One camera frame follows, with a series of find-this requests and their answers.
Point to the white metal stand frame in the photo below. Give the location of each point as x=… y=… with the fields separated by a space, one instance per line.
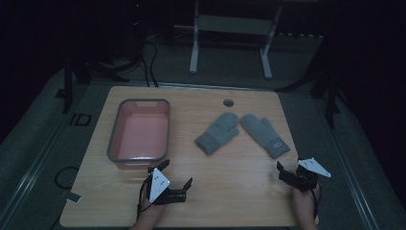
x=236 y=25

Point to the grey tape piece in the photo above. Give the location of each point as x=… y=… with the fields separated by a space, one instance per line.
x=71 y=196

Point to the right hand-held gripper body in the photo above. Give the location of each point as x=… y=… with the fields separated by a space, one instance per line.
x=314 y=166

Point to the pink basin with grey rim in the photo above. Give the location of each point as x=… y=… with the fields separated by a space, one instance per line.
x=140 y=132

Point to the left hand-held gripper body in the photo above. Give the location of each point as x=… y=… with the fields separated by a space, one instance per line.
x=159 y=185

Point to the person's left hand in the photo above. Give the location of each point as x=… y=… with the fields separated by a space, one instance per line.
x=152 y=208

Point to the black tripod stand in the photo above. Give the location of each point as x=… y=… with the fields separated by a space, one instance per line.
x=67 y=86
x=330 y=96

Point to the person's right hand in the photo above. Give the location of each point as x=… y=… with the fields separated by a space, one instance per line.
x=303 y=201

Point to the plain grey mitten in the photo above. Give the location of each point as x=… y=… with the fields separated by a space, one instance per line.
x=218 y=132

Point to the grey mitten with label patch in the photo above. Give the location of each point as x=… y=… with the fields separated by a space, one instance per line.
x=265 y=135

